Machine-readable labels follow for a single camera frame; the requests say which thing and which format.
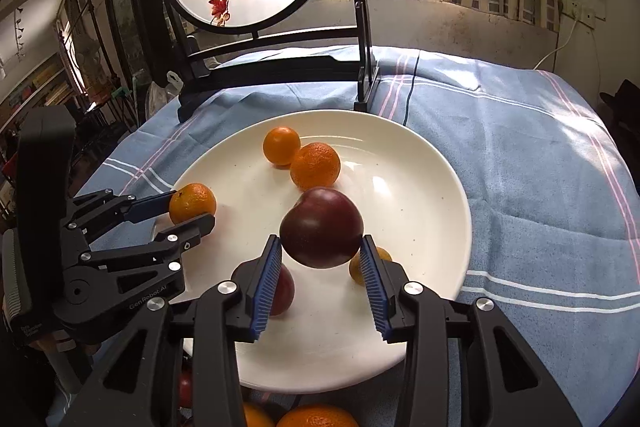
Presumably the white round plate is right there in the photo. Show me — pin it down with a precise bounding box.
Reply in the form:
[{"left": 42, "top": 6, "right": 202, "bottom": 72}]
[{"left": 170, "top": 109, "right": 474, "bottom": 394}]

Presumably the white wall socket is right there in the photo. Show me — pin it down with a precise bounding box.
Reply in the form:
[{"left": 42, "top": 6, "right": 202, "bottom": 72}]
[{"left": 557, "top": 0, "right": 597, "bottom": 28}]

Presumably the dark wooden cabinet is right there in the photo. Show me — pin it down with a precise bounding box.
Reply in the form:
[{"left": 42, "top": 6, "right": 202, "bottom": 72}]
[{"left": 100, "top": 0, "right": 173, "bottom": 88}]

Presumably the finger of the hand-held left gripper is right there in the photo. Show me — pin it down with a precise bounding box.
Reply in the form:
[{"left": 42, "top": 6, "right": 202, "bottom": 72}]
[
  {"left": 80, "top": 213, "right": 217, "bottom": 275},
  {"left": 61, "top": 188, "right": 176, "bottom": 234}
]

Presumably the small orange mandarin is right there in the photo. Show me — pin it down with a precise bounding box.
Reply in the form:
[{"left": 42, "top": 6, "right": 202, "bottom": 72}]
[{"left": 348, "top": 247, "right": 394, "bottom": 287}]

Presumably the dark red plum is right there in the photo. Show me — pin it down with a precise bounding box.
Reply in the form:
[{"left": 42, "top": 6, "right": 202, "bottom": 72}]
[
  {"left": 279, "top": 187, "right": 365, "bottom": 270},
  {"left": 269, "top": 262, "right": 296, "bottom": 317},
  {"left": 177, "top": 369, "right": 195, "bottom": 410}
]

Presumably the dark cloth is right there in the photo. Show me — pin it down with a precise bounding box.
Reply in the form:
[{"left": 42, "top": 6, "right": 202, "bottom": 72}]
[{"left": 599, "top": 79, "right": 637, "bottom": 144}]

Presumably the blue striped tablecloth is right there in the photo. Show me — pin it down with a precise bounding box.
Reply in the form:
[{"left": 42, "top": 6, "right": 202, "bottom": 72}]
[{"left": 47, "top": 46, "right": 639, "bottom": 427}]

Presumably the cluttered shelf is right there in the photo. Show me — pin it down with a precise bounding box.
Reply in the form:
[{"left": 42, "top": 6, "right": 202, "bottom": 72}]
[{"left": 0, "top": 52, "right": 78, "bottom": 138}]

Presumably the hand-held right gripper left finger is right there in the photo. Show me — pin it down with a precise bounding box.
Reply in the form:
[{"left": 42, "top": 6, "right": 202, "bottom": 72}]
[{"left": 75, "top": 234, "right": 286, "bottom": 427}]

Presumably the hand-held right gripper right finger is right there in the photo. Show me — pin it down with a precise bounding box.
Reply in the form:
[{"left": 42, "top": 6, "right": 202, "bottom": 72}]
[{"left": 358, "top": 234, "right": 583, "bottom": 427}]

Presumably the white plastic bag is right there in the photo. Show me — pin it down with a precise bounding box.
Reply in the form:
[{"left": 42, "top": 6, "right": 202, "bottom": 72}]
[{"left": 145, "top": 70, "right": 184, "bottom": 108}]

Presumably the white cable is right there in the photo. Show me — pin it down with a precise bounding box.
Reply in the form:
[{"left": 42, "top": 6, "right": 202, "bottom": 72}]
[{"left": 534, "top": 19, "right": 582, "bottom": 71}]

